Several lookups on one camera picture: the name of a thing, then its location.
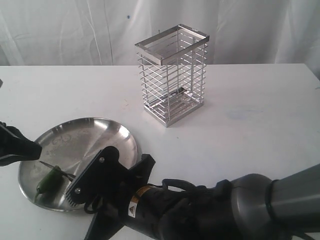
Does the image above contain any round steel plate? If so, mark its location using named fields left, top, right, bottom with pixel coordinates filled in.
left=18, top=117, right=141, bottom=212

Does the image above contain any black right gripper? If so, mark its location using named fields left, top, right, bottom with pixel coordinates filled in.
left=85, top=154, right=170, bottom=240

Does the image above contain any wire metal utensil basket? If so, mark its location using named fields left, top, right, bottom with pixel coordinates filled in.
left=135, top=24, right=210, bottom=127

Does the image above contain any black handled knife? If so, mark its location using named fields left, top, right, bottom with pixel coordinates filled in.
left=39, top=160, right=76, bottom=182

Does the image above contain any green cucumber piece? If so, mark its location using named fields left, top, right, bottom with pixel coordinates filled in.
left=33, top=165, right=63, bottom=203

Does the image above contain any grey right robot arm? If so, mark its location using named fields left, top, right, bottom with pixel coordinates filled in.
left=85, top=154, right=320, bottom=240

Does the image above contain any white backdrop curtain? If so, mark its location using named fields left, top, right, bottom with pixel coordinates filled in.
left=0, top=0, right=320, bottom=69

